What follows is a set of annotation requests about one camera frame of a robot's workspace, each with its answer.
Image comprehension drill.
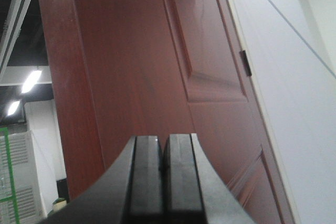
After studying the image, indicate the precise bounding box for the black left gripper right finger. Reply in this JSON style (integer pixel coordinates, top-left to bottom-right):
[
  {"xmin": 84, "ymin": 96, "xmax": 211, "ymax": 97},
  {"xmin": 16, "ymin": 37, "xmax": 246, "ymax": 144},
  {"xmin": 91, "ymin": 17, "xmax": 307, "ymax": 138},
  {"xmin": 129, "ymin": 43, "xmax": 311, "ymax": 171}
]
[{"xmin": 163, "ymin": 133, "xmax": 254, "ymax": 223}]

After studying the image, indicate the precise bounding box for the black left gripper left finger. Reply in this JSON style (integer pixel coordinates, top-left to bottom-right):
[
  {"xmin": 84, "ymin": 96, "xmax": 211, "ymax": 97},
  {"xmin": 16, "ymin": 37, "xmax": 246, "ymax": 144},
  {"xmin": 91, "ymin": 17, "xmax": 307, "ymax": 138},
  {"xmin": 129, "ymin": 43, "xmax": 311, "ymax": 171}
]
[{"xmin": 42, "ymin": 136, "xmax": 163, "ymax": 223}]

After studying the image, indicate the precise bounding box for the brown wooden door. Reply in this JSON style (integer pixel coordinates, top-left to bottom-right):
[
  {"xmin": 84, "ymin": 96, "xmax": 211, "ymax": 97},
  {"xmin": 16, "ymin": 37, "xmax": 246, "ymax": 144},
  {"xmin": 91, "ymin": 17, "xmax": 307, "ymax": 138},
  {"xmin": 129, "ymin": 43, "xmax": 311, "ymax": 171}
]
[{"xmin": 39, "ymin": 0, "xmax": 293, "ymax": 223}]

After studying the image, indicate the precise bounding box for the black door hinge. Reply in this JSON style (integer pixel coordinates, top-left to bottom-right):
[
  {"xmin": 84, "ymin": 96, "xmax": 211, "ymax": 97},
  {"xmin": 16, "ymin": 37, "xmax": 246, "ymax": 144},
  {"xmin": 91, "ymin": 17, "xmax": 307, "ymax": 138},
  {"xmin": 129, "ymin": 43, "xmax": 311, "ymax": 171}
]
[{"xmin": 239, "ymin": 50, "xmax": 252, "ymax": 77}]

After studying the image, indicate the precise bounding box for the white air conditioner unit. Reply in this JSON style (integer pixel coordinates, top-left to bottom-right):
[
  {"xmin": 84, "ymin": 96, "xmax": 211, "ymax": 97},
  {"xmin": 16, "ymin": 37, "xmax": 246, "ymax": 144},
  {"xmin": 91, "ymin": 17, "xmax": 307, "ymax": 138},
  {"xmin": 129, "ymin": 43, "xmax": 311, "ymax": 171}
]
[{"xmin": 1, "ymin": 131, "xmax": 43, "ymax": 223}]

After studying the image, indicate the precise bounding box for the ceiling light panel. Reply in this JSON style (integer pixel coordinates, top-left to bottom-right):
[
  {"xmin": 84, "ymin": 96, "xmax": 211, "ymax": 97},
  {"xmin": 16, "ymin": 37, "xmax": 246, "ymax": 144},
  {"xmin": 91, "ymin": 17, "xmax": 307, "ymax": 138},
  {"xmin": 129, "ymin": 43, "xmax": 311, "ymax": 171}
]
[{"xmin": 21, "ymin": 69, "xmax": 42, "ymax": 93}]

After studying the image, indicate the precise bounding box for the white wooden door frame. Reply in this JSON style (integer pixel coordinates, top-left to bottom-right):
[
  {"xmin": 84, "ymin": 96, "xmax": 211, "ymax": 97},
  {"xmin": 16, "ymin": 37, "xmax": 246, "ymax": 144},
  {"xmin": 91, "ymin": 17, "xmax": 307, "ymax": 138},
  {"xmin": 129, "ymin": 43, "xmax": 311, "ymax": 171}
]
[{"xmin": 230, "ymin": 0, "xmax": 335, "ymax": 223}]

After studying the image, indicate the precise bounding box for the thin steel guy wire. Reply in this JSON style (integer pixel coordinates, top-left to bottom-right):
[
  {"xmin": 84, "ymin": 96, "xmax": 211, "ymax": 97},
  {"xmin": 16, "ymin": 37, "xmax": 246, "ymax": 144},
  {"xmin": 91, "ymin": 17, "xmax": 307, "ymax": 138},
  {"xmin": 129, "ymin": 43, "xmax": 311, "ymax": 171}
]
[{"xmin": 244, "ymin": 0, "xmax": 336, "ymax": 80}]

